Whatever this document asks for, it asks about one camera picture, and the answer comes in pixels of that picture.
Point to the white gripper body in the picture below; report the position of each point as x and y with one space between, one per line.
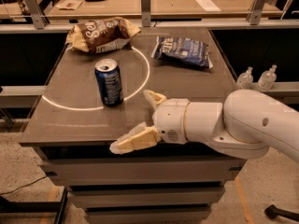
170 119

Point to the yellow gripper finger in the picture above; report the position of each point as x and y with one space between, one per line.
154 98
140 137

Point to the blue pepsi can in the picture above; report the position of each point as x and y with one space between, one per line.
108 76

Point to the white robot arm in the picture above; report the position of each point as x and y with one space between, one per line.
245 125

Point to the blue chip bag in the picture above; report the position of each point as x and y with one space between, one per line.
183 49

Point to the brown chip bag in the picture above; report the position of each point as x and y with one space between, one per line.
102 35

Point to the grey drawer cabinet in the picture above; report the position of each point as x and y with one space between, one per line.
71 132

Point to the clear bottle left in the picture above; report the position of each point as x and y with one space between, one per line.
245 79

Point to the clear bottle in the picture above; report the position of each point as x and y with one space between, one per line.
245 79
268 78

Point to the clear bottle right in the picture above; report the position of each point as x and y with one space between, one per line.
268 78

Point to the white paper sheet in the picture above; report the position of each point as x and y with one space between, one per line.
208 5

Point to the small paper card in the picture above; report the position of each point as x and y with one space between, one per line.
69 5

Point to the wooden back desk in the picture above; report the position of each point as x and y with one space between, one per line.
159 9

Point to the black chair base leg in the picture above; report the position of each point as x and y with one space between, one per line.
273 212

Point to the grey metal bracket centre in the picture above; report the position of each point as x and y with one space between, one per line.
145 13

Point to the grey metal bracket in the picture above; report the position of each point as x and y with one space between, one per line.
145 13
36 14
255 12

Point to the grey metal bracket left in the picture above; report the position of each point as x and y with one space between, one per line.
36 14

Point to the grey metal bracket right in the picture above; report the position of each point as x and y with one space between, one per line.
255 12

